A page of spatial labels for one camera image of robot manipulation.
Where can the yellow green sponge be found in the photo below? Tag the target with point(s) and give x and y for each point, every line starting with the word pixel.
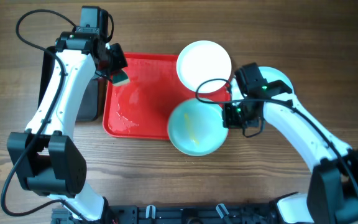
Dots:
pixel 120 77

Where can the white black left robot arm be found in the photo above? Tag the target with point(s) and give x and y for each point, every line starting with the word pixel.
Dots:
pixel 44 156

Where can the light green plate front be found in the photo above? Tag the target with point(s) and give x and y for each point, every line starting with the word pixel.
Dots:
pixel 195 127

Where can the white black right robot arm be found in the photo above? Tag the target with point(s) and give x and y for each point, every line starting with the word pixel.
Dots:
pixel 332 196

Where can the red plastic tray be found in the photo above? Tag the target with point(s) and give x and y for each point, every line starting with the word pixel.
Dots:
pixel 141 108

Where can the black aluminium base frame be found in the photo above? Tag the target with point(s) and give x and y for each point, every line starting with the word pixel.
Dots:
pixel 222 213

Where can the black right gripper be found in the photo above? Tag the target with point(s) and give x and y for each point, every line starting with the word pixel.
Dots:
pixel 229 121

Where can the white round plate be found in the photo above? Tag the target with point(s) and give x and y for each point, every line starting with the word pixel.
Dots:
pixel 204 66

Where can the light green plate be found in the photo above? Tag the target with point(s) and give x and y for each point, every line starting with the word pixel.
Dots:
pixel 195 127
pixel 269 73

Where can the black rectangular tray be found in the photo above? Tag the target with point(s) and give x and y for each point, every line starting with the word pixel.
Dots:
pixel 89 106

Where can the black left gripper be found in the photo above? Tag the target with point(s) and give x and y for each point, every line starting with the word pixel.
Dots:
pixel 120 63

